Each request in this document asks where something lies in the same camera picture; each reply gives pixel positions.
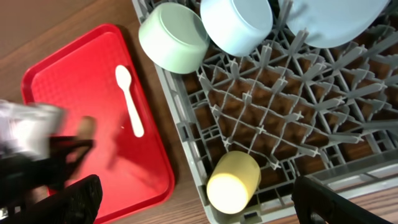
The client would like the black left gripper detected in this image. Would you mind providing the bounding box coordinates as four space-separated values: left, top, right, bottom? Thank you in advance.
1 136 103 224

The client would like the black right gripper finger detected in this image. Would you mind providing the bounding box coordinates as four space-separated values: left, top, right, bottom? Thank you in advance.
292 176 391 224

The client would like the yellow plastic cup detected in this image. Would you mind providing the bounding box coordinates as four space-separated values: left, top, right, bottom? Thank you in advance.
206 151 261 214

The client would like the white plastic spoon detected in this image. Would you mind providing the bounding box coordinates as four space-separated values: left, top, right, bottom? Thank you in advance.
115 65 144 138

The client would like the large light blue plate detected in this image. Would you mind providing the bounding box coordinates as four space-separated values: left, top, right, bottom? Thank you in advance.
278 0 391 49

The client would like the mint green bowl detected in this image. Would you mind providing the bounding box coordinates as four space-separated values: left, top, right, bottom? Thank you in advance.
139 2 210 74

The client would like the light blue bowl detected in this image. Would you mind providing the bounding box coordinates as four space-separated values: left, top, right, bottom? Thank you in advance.
200 0 273 57

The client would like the orange carrot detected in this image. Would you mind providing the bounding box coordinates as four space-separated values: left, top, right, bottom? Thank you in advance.
76 116 96 139

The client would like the red plastic tray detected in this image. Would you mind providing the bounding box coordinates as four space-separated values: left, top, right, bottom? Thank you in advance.
21 24 175 223

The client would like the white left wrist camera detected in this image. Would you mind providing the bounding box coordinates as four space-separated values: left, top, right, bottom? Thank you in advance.
1 100 65 161

